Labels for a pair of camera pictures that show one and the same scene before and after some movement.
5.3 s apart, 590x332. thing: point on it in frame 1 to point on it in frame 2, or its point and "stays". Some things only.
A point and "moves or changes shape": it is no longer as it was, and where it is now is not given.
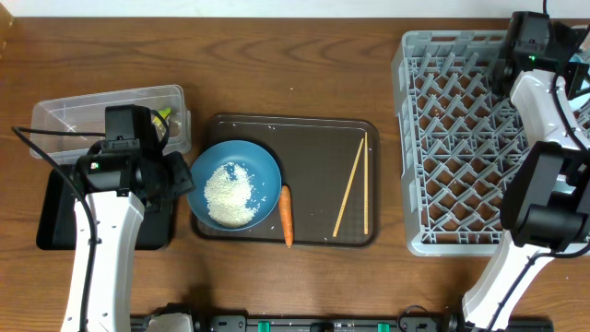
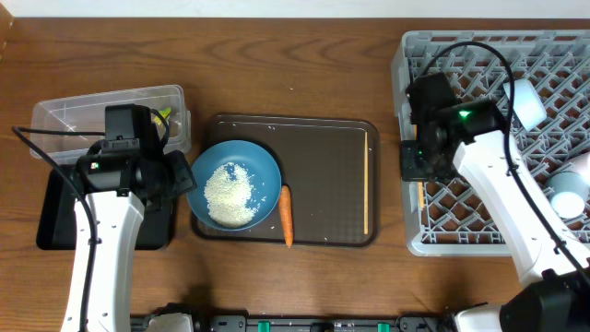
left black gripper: (185, 182) stays
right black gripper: (574, 72) to (410, 171)
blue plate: (237, 185) stays
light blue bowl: (583, 58) moves or changes shape
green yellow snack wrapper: (164, 113) stays
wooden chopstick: (366, 183) stays
